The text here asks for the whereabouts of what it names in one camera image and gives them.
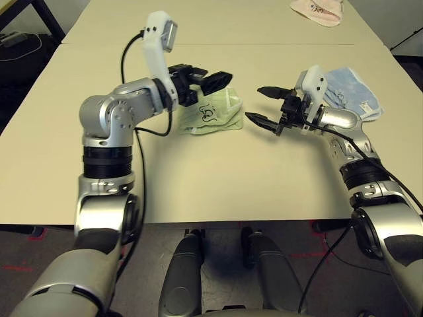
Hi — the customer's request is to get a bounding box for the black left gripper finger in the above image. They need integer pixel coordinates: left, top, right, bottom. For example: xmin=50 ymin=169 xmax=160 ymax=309
xmin=201 ymin=71 xmax=233 ymax=97
xmin=190 ymin=67 xmax=210 ymax=82

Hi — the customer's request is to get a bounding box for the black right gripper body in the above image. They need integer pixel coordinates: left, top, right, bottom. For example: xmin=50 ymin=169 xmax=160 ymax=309
xmin=276 ymin=89 xmax=311 ymax=137

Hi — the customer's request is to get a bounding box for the grey power adapter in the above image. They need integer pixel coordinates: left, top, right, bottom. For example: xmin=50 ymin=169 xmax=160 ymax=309
xmin=0 ymin=31 xmax=28 ymax=46

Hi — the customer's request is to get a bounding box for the green towel with white edging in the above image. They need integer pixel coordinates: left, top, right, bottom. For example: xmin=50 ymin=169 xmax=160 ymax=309
xmin=177 ymin=87 xmax=245 ymax=137

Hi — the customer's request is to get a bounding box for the grey left robot leg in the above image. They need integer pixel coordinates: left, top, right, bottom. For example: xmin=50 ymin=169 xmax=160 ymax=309
xmin=159 ymin=229 xmax=204 ymax=317

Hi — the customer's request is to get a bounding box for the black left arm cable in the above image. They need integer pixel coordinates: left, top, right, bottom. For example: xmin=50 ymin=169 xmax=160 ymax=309
xmin=115 ymin=30 xmax=175 ymax=281

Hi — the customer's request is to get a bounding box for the grey robot leg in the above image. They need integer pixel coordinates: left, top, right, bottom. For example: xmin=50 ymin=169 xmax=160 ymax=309
xmin=159 ymin=229 xmax=204 ymax=317
xmin=242 ymin=227 xmax=309 ymax=314

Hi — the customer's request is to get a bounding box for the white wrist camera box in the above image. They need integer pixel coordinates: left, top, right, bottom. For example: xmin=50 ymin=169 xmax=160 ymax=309
xmin=141 ymin=11 xmax=181 ymax=107
xmin=294 ymin=64 xmax=328 ymax=129

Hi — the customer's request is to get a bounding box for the pink towel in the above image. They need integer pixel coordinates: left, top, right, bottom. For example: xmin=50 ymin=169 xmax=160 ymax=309
xmin=289 ymin=0 xmax=344 ymax=28

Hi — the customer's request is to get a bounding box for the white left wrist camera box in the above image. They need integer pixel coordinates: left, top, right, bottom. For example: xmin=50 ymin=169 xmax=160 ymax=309
xmin=141 ymin=11 xmax=181 ymax=107

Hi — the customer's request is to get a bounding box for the white cord loop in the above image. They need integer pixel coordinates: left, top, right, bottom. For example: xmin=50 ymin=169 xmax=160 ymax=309
xmin=0 ymin=32 xmax=43 ymax=62

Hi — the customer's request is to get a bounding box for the wooden side table black frame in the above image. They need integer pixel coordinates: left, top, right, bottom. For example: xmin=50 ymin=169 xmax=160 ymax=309
xmin=31 ymin=0 xmax=66 ymax=44

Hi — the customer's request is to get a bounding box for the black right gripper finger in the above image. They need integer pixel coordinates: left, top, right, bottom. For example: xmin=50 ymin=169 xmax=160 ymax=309
xmin=256 ymin=86 xmax=294 ymax=100
xmin=245 ymin=112 xmax=282 ymax=135

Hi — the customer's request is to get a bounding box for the pale robot torso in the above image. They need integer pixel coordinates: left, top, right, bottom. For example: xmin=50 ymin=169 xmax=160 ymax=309
xmin=198 ymin=305 xmax=318 ymax=317

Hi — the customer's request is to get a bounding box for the grey right robot leg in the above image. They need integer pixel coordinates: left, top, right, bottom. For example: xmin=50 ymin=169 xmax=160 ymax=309
xmin=242 ymin=227 xmax=309 ymax=314

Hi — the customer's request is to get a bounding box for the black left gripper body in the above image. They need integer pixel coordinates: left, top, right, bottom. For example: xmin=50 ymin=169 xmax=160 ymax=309
xmin=167 ymin=63 xmax=203 ymax=108

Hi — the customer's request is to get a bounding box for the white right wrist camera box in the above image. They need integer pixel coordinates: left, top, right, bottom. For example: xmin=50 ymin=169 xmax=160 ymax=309
xmin=294 ymin=64 xmax=328 ymax=129

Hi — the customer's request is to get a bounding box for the folded light blue towel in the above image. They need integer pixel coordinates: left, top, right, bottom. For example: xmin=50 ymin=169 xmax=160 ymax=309
xmin=323 ymin=65 xmax=385 ymax=122

